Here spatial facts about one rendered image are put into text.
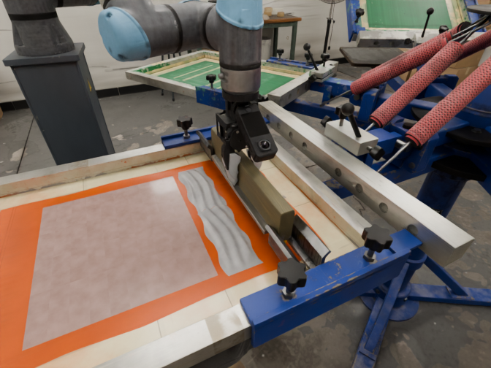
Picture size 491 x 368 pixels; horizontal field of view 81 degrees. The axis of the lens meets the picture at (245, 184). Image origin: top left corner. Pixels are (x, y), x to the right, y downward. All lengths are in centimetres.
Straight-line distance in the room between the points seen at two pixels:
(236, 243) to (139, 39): 39
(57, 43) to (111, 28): 56
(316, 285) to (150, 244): 33
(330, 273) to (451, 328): 138
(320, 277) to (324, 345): 108
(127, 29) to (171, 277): 40
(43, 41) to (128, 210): 55
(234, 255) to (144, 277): 16
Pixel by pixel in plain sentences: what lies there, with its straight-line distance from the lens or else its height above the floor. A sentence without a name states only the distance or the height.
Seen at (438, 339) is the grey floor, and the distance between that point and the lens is 178.
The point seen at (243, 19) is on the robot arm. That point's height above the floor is 133.
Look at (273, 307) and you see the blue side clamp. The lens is 45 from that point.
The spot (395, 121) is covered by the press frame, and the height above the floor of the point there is 104.
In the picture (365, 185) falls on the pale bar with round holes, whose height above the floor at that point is 103.
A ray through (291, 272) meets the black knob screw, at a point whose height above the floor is 106.
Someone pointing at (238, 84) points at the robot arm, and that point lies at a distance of 53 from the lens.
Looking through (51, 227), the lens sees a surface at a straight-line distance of 74.
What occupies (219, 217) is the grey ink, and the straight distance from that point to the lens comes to 63.
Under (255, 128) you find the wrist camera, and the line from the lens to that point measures 54.
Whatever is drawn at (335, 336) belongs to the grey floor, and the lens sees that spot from 160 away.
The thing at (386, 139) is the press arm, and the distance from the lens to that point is 84.
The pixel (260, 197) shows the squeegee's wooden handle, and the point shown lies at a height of 104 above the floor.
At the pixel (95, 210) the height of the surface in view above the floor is 95.
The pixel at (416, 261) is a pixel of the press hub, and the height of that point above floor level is 35.
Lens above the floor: 139
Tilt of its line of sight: 37 degrees down
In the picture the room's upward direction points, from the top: straight up
